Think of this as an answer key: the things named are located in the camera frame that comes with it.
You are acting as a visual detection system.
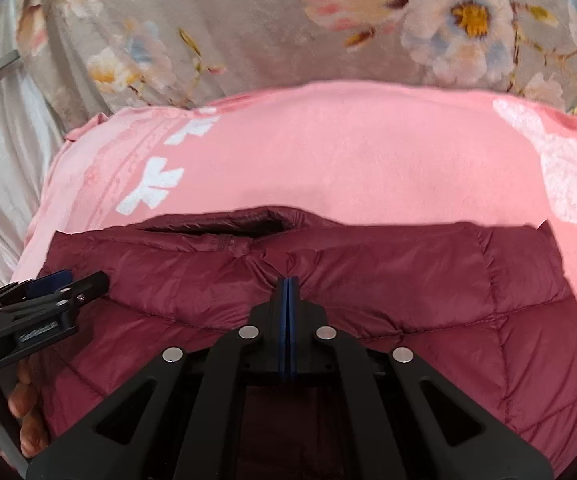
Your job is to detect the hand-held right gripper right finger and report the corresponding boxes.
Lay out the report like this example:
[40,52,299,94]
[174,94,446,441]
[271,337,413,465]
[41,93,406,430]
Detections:
[286,276,555,480]

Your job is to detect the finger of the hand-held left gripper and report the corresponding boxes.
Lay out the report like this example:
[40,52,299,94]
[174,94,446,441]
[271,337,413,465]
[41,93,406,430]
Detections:
[0,269,74,307]
[0,271,110,322]

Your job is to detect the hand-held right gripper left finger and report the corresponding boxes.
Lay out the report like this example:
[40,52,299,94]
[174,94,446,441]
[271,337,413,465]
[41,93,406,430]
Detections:
[26,276,289,480]

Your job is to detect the maroon puffer jacket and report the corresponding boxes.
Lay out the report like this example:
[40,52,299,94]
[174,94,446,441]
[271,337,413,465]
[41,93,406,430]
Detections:
[27,206,577,480]

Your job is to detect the white satin curtain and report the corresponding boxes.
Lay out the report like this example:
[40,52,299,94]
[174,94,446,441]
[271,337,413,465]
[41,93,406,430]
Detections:
[0,0,65,283]

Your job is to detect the pink printed blanket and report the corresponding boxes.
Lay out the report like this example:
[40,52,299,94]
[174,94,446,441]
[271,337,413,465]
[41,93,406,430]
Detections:
[11,80,577,411]

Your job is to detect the person's left hand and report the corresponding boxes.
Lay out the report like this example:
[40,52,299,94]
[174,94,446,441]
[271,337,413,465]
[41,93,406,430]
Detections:
[0,360,50,458]

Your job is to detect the grey floral blanket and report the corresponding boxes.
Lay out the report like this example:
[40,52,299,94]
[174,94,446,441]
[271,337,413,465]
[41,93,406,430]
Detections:
[16,0,577,126]

